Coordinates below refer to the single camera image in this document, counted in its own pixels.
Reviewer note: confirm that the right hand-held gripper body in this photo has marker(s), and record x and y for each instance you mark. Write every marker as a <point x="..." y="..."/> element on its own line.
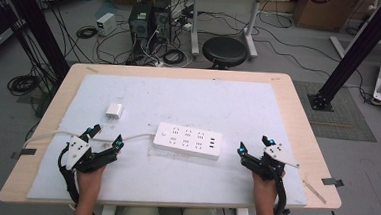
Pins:
<point x="277" y="154"/>

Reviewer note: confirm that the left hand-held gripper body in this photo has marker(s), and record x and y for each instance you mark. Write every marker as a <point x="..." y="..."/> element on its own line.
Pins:
<point x="75" y="152"/>

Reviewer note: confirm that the white charger adapter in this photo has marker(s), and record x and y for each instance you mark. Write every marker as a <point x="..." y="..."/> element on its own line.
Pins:
<point x="114" y="110"/>

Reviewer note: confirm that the white power strip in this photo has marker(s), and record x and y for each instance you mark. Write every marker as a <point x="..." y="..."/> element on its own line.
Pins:
<point x="186" y="140"/>

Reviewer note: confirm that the person's left hand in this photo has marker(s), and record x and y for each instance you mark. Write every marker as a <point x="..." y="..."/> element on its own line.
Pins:
<point x="90" y="179"/>

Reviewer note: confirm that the person's right hand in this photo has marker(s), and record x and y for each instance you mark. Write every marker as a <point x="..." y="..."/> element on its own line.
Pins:
<point x="267" y="187"/>

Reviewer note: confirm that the light wooden table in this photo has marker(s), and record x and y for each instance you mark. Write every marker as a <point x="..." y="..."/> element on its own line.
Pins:
<point x="297" y="127"/>

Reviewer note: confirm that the grey tape piece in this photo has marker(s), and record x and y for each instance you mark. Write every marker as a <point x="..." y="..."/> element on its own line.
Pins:
<point x="332" y="182"/>
<point x="25" y="152"/>

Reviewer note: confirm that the thin wooden stick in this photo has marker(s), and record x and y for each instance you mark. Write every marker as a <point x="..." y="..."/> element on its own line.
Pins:
<point x="315" y="192"/>

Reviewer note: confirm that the white foam mat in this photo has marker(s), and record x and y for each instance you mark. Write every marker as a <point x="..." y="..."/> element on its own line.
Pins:
<point x="195" y="101"/>

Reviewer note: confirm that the grey floor mat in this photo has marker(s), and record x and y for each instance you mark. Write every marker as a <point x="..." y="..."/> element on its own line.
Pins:
<point x="344" y="117"/>

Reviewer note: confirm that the black round stool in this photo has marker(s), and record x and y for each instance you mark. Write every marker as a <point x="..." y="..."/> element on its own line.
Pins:
<point x="224" y="51"/>

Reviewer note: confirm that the white power supply box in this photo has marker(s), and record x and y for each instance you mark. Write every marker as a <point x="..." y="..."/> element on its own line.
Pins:
<point x="106" y="24"/>

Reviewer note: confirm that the black metal stand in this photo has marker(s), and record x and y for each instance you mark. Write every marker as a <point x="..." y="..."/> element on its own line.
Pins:
<point x="359" y="47"/>
<point x="39" y="28"/>

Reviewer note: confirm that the black computer tower green label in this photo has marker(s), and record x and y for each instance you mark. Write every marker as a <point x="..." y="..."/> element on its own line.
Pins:
<point x="140" y="19"/>

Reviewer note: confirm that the large brown cardboard box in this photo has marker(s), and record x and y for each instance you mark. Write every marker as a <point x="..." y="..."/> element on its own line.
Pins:
<point x="324" y="12"/>

